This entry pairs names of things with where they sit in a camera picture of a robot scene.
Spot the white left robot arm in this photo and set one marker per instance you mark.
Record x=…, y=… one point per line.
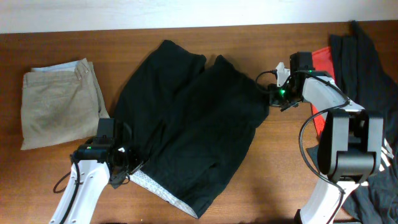
x=105, y=159

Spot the black t-shirt with white print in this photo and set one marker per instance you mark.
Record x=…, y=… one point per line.
x=359, y=74

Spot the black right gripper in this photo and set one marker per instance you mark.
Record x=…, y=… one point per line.
x=280, y=101

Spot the black shorts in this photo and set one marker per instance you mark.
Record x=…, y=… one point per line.
x=191, y=124

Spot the folded beige trousers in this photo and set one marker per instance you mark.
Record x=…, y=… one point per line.
x=60, y=103

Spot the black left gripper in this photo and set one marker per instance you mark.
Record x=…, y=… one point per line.
x=125, y=166

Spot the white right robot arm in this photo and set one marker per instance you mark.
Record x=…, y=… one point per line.
x=350, y=144

